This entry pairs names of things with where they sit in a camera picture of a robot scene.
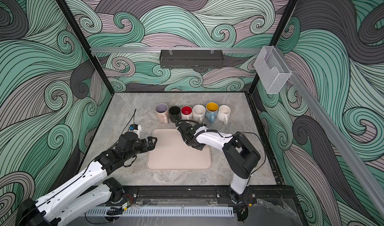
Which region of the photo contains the aluminium wall rail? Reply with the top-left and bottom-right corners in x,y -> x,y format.
89,47 -> 263,55
276,48 -> 384,216

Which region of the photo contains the cream speckled mug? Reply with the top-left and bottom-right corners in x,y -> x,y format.
193,104 -> 206,123

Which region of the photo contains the black mug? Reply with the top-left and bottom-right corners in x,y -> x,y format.
169,106 -> 182,123

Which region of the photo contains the pink rectangular tray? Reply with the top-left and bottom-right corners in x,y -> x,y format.
147,129 -> 212,171

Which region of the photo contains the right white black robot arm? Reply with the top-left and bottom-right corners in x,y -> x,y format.
175,120 -> 261,204

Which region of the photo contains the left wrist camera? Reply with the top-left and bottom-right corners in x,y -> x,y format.
129,123 -> 142,137

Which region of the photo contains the aluminium wall rail right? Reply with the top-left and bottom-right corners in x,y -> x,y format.
276,48 -> 384,216

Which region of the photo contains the clear acrylic wall holder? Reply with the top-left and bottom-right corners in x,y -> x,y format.
254,46 -> 292,94

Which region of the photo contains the blue butterfly mug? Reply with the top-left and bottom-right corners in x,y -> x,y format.
206,102 -> 219,123

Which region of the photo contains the black wall shelf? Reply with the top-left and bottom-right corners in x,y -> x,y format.
160,49 -> 224,69

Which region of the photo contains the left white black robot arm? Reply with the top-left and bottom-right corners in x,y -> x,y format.
15,131 -> 158,226

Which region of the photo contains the white slotted cable duct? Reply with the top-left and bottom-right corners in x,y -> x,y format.
86,206 -> 235,218

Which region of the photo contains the cream white mug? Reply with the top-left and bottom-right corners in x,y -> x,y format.
181,105 -> 193,120

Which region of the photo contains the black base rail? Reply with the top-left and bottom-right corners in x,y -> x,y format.
123,185 -> 296,204

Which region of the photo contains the aluminium wall rail back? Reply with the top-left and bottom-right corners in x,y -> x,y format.
89,47 -> 263,55

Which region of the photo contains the pink iridescent mug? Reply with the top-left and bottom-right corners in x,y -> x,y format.
155,103 -> 169,124

